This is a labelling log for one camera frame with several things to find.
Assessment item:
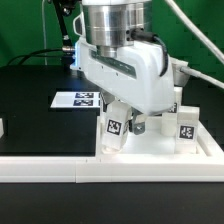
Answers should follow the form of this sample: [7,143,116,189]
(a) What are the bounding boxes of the white L-shaped obstacle fence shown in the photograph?
[0,154,224,183]

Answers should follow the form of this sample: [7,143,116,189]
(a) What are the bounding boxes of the white sheet with AprilTags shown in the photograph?
[51,91,100,108]

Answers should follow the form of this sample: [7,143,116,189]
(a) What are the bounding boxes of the white square tabletop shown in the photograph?
[96,117,224,158]

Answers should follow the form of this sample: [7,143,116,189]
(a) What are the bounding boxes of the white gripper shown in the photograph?
[73,14,174,134]

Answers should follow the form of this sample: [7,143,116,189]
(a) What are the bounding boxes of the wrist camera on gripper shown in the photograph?
[170,57,190,87]

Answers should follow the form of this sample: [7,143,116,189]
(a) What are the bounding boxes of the black cables on table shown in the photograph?
[6,48,75,66]

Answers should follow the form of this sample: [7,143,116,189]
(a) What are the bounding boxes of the white part at left edge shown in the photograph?
[0,118,4,138]

